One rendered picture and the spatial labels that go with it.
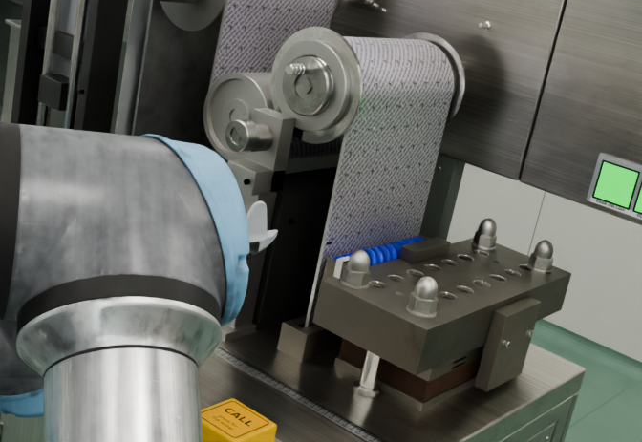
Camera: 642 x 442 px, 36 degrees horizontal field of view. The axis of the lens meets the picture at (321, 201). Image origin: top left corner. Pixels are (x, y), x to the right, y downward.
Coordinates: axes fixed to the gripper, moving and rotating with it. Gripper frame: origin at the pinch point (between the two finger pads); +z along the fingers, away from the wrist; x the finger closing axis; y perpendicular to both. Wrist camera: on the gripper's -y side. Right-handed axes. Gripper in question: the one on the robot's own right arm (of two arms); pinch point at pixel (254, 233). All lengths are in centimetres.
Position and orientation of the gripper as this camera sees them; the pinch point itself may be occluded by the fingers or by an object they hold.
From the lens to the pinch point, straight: 115.4
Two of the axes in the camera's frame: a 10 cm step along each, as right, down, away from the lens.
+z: 6.2, -1.1, 7.8
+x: -7.6, -3.2, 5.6
